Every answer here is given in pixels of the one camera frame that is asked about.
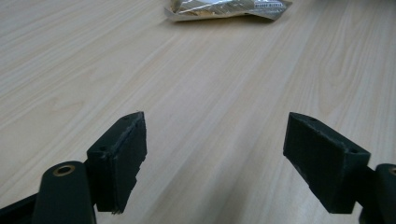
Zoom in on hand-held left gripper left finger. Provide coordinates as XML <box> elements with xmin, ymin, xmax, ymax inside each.
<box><xmin>86</xmin><ymin>111</ymin><xmax>149</xmax><ymax>215</ymax></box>

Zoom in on silver foil snack packet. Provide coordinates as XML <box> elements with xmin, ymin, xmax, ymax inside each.
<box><xmin>163</xmin><ymin>0</ymin><xmax>293</xmax><ymax>22</ymax></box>

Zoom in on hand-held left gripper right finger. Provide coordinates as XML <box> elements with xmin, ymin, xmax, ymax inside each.
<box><xmin>282</xmin><ymin>111</ymin><xmax>372</xmax><ymax>215</ymax></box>

